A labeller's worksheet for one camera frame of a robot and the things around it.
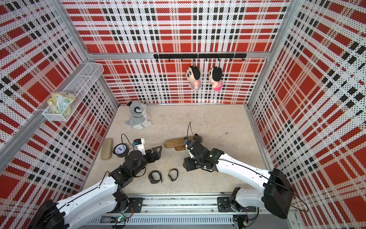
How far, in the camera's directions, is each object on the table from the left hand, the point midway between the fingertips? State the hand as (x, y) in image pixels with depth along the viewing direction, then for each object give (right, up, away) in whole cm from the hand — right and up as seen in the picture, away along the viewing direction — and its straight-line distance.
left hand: (159, 148), depth 83 cm
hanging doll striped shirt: (+20, +46, +8) cm, 51 cm away
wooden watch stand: (+11, +2, +7) cm, 13 cm away
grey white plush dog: (-18, +18, +16) cm, 30 cm away
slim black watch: (+8, -16, +1) cm, 18 cm away
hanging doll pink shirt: (+35, +45, +10) cm, 58 cm away
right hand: (+18, -8, -5) cm, 20 cm away
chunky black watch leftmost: (-3, -17, 0) cm, 17 cm away
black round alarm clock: (-28, -3, +10) cm, 30 cm away
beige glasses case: (-37, -2, +10) cm, 39 cm away
